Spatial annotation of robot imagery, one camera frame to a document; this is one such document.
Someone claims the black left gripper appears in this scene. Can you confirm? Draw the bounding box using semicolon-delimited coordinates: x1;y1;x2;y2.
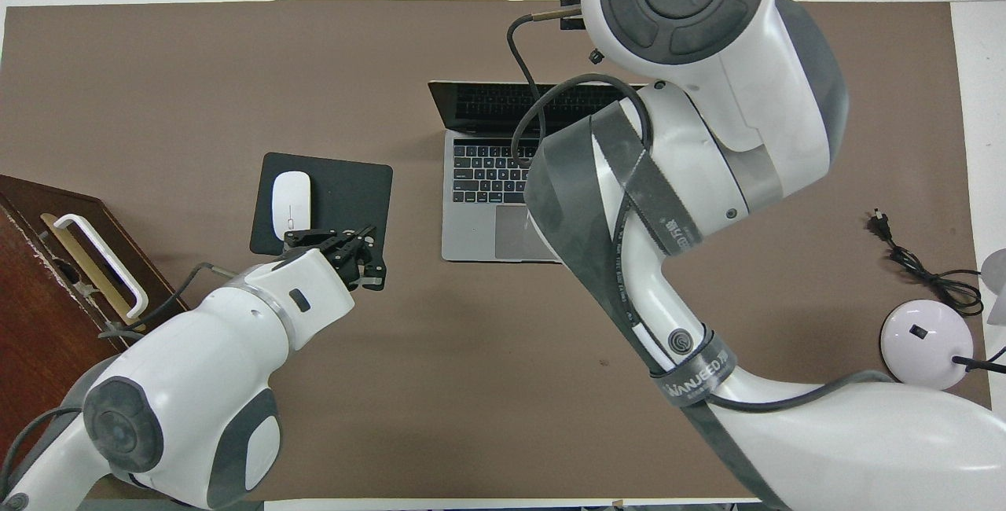
285;226;386;292

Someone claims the silver grey laptop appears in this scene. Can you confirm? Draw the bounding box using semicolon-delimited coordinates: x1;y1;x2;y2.
428;80;647;263

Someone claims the black mouse pad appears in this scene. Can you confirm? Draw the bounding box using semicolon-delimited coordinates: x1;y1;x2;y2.
249;152;394;260

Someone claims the white computer mouse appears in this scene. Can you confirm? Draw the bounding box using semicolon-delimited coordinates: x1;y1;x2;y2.
272;171;313;241

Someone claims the brown table mat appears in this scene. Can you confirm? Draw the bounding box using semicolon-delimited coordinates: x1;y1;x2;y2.
0;0;993;500

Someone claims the dark brown wooden box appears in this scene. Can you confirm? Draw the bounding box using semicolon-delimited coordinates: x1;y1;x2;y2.
0;175;189;457

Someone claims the white desk lamp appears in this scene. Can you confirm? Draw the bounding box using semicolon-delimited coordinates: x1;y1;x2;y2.
880;248;1006;388

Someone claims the black left arm gripper cable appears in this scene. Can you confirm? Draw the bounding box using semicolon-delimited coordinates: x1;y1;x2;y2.
98;262;237;339

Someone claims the white box handle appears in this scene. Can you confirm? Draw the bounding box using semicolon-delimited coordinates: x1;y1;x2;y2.
53;214;150;319

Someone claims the gold handle plate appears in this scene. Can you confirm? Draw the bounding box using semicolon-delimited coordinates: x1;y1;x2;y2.
39;212;148;333

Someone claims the black lamp power cable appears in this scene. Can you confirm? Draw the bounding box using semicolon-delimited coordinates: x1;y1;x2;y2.
868;210;985;317

